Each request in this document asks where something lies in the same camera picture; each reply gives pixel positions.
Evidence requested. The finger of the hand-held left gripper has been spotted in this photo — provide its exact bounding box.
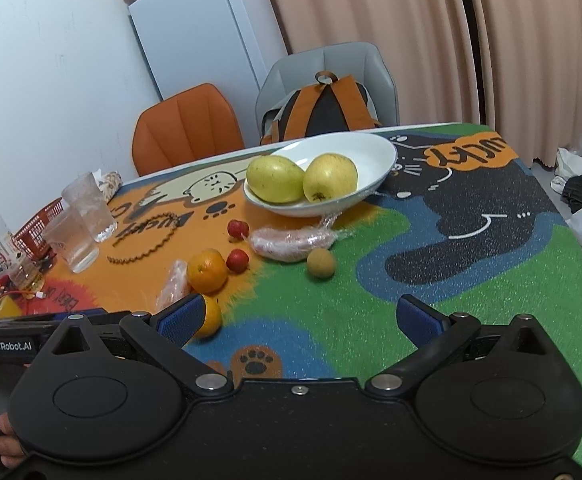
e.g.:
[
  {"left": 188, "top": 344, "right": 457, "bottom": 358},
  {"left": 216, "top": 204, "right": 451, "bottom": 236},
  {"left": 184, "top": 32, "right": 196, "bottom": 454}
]
[{"left": 21, "top": 310, "right": 137, "bottom": 330}]

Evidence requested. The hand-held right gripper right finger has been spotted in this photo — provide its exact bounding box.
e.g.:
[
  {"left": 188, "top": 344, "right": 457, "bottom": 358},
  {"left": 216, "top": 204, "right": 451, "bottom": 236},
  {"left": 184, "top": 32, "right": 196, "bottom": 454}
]
[{"left": 366, "top": 294, "right": 554, "bottom": 397}]

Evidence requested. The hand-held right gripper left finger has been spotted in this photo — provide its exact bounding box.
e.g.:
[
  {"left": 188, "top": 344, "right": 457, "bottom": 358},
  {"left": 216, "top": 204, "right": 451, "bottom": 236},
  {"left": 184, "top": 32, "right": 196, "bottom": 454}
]
[{"left": 41, "top": 294, "right": 233, "bottom": 398}]

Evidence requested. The orange tangerine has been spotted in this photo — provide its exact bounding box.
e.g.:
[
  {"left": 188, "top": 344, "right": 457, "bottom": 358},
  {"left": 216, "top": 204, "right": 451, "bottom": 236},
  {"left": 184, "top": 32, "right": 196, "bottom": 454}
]
[
  {"left": 186, "top": 248, "right": 229, "bottom": 295},
  {"left": 191, "top": 296, "right": 223, "bottom": 339}
]

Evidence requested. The small plastic-wrapped pink fruit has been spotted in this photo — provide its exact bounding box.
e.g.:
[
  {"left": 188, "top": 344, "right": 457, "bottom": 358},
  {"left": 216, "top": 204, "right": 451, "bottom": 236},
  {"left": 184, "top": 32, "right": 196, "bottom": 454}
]
[{"left": 155, "top": 259, "right": 192, "bottom": 313}]

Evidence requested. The brown longan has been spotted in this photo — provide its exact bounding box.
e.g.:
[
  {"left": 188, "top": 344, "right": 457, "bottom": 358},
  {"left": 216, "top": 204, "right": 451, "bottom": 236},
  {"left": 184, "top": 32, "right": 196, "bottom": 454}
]
[{"left": 306, "top": 248, "right": 336, "bottom": 278}]

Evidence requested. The large plastic-wrapped pink fruit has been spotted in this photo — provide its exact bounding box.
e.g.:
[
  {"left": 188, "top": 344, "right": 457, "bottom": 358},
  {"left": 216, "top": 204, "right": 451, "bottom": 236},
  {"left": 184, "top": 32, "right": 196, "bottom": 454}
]
[{"left": 248, "top": 212, "right": 354, "bottom": 264}]

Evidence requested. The white ceramic bowl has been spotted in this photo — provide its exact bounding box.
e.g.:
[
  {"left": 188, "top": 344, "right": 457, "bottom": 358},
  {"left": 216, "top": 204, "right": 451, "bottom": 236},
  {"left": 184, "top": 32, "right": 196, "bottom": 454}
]
[{"left": 243, "top": 132, "right": 398, "bottom": 218}]

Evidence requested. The clear plastic cup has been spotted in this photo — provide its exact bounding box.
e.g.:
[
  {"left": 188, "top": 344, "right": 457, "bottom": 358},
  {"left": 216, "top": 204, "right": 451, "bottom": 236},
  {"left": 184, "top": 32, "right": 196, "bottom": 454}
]
[
  {"left": 42, "top": 205, "right": 100, "bottom": 274},
  {"left": 61, "top": 171, "right": 118, "bottom": 244}
]

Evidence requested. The red plastic basket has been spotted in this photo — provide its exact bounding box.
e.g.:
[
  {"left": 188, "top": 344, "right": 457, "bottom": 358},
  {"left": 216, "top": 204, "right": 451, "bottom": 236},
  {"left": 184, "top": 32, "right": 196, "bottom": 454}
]
[{"left": 12, "top": 197, "right": 67, "bottom": 261}]

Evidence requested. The patterned tissue pack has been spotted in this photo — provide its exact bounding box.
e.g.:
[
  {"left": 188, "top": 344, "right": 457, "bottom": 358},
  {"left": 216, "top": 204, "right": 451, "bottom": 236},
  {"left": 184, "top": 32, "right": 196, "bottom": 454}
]
[{"left": 94, "top": 170, "right": 123, "bottom": 203}]

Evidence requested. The yellow-green mango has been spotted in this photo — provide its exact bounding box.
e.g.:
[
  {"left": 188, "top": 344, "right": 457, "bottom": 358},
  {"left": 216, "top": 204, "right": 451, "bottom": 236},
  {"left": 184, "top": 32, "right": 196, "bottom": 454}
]
[
  {"left": 303, "top": 153, "right": 359, "bottom": 204},
  {"left": 246, "top": 155, "right": 306, "bottom": 203}
]

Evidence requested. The orange chair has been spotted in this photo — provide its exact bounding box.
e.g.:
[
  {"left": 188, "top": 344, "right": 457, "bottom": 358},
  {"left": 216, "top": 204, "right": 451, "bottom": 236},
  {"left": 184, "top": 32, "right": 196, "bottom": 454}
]
[{"left": 132, "top": 83, "right": 246, "bottom": 177}]

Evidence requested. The crumpled clear plastic bag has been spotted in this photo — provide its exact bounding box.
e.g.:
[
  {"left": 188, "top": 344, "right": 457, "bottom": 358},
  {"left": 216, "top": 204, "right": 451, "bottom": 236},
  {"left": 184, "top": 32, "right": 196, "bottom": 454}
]
[{"left": 553, "top": 130, "right": 582, "bottom": 181}]

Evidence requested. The orange and black backpack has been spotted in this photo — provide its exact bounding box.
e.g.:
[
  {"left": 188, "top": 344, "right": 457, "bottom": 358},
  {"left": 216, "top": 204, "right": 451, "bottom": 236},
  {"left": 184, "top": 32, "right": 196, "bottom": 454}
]
[{"left": 260, "top": 71, "right": 383, "bottom": 146}]

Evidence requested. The grey chair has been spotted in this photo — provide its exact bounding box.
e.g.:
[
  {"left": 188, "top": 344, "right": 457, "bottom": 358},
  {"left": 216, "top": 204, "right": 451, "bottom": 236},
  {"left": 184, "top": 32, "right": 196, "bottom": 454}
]
[{"left": 255, "top": 42, "right": 401, "bottom": 146}]

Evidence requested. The white refrigerator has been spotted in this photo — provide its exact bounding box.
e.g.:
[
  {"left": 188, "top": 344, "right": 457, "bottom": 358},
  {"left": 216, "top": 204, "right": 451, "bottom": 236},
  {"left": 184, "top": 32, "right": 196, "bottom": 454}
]
[{"left": 128, "top": 0, "right": 289, "bottom": 102}]

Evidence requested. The pink curtain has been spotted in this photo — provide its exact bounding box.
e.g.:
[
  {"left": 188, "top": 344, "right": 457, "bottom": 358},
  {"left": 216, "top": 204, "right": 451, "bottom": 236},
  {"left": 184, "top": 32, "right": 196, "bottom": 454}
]
[
  {"left": 256, "top": 0, "right": 474, "bottom": 126},
  {"left": 466, "top": 0, "right": 582, "bottom": 168}
]

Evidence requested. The orange cable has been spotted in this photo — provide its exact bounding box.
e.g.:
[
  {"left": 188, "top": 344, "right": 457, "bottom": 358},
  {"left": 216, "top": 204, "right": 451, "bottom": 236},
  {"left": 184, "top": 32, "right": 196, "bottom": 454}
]
[{"left": 0, "top": 280, "right": 47, "bottom": 321}]

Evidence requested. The brown bead bracelet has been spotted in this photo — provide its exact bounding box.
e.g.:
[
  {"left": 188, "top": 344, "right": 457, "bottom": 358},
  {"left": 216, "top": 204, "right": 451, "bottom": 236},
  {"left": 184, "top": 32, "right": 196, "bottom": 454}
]
[{"left": 107, "top": 212, "right": 179, "bottom": 265}]

